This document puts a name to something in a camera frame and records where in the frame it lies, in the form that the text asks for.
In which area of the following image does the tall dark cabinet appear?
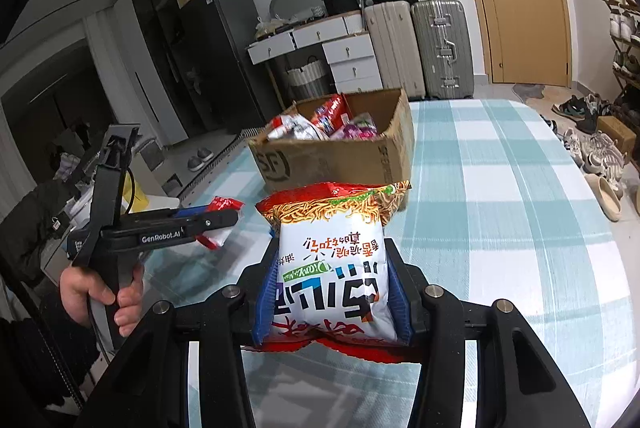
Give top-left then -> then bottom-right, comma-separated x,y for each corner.
128,0 -> 208,144

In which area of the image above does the white desk with drawers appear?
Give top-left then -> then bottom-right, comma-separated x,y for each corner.
247,11 -> 384,100

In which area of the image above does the grey door mat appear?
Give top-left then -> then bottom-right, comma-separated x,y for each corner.
512,83 -> 552,102

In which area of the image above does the black refrigerator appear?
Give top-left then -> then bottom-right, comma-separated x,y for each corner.
179,0 -> 269,135

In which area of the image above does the person's left forearm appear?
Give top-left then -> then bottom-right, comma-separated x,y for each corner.
0,295 -> 103,419

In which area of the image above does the checked teal white tablecloth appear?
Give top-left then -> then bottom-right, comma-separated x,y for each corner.
135,98 -> 632,428

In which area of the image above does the silver suitcase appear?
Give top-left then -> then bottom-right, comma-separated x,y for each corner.
410,0 -> 475,100

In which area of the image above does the purple snack packet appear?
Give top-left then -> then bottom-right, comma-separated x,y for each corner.
330,112 -> 379,140

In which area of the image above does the beige slipper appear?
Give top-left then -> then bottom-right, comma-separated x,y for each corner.
583,173 -> 623,222

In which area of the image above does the dark cloth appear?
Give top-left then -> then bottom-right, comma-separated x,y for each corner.
0,181 -> 83,290

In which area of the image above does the beige suitcase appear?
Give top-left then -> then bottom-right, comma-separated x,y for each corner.
363,0 -> 426,102

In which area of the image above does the yellow bag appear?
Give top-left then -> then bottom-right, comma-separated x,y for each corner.
122,172 -> 149,212

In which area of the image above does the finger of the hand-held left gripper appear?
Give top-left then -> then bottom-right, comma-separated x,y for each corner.
145,205 -> 211,220
120,210 -> 240,234

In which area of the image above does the white plastic bag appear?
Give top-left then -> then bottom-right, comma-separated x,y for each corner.
254,18 -> 281,40

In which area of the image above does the grey white laundry basket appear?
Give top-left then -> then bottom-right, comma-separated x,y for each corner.
285,57 -> 334,102

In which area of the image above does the person's left hand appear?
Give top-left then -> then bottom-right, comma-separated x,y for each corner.
60,263 -> 146,337

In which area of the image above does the white silver snack packet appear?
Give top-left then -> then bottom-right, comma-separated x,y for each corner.
266,113 -> 331,142

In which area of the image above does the white red noodle snack packet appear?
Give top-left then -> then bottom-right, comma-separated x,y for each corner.
255,181 -> 412,365

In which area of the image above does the pile of shoes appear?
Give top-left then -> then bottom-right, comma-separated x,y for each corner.
540,92 -> 627,185

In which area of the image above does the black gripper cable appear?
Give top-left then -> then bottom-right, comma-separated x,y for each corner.
122,167 -> 137,212

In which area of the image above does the small cardboard box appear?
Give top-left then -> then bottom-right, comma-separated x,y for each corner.
596,115 -> 637,149

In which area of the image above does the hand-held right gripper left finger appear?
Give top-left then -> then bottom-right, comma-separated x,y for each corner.
74,235 -> 281,428

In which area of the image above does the black bin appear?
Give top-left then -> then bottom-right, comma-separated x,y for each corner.
322,0 -> 361,16

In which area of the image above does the shoe rack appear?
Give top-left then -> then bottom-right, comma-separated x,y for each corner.
597,0 -> 640,110

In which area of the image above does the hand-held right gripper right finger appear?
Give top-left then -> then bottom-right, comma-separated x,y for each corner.
382,238 -> 593,428

